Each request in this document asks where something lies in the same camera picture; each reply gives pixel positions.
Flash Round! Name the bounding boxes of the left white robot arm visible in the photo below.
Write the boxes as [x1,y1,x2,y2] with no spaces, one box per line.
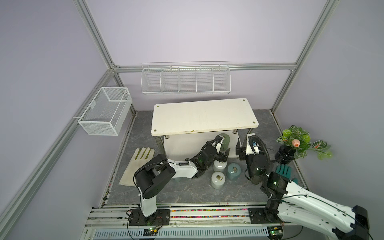
[133,133,231,218]

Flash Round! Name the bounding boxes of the long white wire basket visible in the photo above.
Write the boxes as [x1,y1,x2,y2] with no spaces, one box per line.
[141,62,232,95]

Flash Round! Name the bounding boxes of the white mesh wall basket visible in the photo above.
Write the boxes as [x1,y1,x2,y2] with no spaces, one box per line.
[78,87,133,136]

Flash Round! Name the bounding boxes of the green rubber glove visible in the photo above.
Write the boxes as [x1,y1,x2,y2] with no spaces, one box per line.
[275,164,299,184]

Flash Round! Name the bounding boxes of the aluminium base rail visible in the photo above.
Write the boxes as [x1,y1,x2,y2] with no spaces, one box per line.
[80,204,328,240]

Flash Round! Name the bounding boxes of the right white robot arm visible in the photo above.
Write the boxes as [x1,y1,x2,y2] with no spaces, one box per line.
[236,134,372,240]

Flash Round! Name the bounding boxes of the artificial plant in black pot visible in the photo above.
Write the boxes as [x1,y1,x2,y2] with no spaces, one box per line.
[274,125,333,165]

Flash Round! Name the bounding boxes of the aluminium cage frame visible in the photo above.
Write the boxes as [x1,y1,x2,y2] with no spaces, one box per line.
[1,1,326,240]

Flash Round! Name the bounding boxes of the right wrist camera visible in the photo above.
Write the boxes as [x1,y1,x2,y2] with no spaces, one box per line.
[246,133,260,156]

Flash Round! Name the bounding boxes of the large white tea canister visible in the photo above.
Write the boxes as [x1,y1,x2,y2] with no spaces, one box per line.
[211,172,226,190]

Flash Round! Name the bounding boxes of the small green tea canister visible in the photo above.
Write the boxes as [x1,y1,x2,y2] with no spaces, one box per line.
[219,133,231,152]

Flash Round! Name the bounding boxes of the small white tea canister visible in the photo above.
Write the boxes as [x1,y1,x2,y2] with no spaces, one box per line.
[213,160,227,173]

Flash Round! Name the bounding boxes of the beige work glove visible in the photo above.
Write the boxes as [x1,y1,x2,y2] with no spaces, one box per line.
[119,148,155,187]

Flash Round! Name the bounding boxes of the white two-tier shelf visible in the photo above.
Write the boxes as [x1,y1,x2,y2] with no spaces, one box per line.
[151,98,259,161]

